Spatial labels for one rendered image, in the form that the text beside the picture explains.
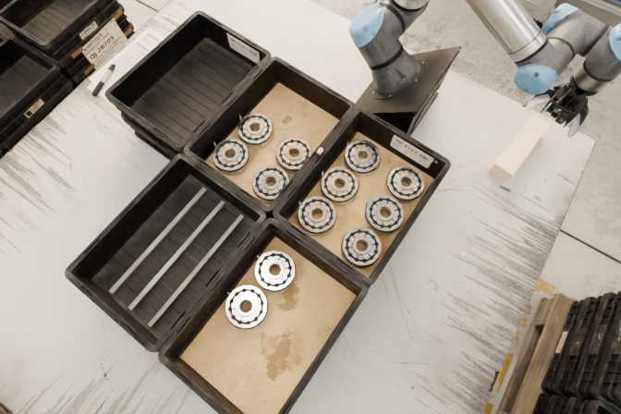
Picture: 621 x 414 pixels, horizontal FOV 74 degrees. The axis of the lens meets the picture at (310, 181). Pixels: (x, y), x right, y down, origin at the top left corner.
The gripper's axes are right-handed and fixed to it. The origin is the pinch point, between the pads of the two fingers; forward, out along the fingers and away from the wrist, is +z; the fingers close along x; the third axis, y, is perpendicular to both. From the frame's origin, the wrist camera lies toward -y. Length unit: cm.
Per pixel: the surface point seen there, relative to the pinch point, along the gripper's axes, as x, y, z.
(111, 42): -168, 51, 52
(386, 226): -15, 54, 4
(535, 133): 1.0, -5.8, 14.0
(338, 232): -24, 63, 7
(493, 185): 0.9, 14.9, 20.0
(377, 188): -24, 46, 7
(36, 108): -162, 94, 51
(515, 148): -1.1, 3.2, 14.0
